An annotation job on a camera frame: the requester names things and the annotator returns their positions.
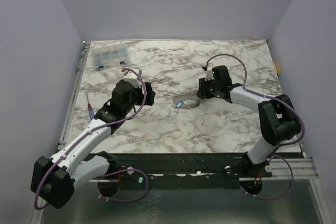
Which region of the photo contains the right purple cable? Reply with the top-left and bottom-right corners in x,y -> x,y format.
202,54 -> 308,200

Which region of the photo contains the left aluminium side rail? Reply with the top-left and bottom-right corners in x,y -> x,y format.
58,41 -> 91,146

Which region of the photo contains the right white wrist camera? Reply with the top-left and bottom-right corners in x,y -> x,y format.
202,67 -> 214,81

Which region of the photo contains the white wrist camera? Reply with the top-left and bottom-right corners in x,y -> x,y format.
122,68 -> 142,88
202,67 -> 214,81

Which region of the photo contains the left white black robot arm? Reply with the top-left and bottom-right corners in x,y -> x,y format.
30,80 -> 155,210

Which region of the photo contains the blue red handled screwdriver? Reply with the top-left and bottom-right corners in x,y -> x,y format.
86,93 -> 94,121

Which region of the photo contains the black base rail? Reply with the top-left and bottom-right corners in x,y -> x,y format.
86,152 -> 274,190

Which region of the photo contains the clear plastic compartment box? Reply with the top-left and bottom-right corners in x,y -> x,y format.
92,45 -> 130,70

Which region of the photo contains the blue key tag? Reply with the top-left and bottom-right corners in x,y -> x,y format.
175,101 -> 184,109

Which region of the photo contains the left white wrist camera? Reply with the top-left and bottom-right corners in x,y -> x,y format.
122,68 -> 142,88

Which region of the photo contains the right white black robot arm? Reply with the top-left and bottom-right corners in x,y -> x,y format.
197,66 -> 303,177

